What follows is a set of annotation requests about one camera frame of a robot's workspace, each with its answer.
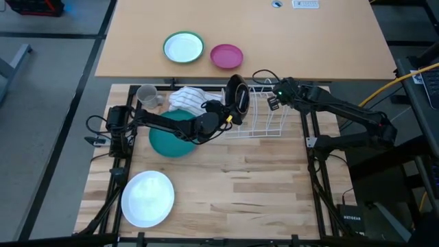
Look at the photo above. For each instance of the large white plate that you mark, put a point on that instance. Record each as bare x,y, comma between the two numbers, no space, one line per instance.
147,199

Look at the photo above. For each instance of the dark red patterned plate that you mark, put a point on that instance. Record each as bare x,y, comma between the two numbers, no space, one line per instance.
241,97

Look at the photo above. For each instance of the pink plate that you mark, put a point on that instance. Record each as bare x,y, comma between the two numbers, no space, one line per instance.
226,56

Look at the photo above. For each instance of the black metal table frame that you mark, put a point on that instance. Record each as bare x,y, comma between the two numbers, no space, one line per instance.
118,173

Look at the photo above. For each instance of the red and black crate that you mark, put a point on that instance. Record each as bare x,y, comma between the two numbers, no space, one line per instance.
34,7

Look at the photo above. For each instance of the black laptop keyboard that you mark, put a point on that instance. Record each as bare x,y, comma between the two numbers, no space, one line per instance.
431,87

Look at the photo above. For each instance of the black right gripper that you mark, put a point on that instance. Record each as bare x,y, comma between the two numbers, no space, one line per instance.
288,91

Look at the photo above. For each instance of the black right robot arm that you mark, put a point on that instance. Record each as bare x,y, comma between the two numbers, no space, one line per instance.
343,109

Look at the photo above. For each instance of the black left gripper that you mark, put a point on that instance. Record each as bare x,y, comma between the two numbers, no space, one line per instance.
214,108

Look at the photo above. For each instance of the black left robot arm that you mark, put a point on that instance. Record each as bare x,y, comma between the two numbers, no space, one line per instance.
161,123

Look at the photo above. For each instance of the white striped dish cloth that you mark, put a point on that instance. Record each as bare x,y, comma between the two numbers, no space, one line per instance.
188,99

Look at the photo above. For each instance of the grey table leg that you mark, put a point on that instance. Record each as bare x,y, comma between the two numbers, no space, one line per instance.
15,61

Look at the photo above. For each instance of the black Netgear network switch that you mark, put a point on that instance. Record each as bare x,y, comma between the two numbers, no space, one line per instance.
351,219

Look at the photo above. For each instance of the white power strip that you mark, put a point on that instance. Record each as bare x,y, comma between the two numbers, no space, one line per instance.
305,4

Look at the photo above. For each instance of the large teal plate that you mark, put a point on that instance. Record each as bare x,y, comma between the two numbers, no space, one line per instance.
168,145

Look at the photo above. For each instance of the white plate with green rim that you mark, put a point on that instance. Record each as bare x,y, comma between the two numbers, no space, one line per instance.
183,47

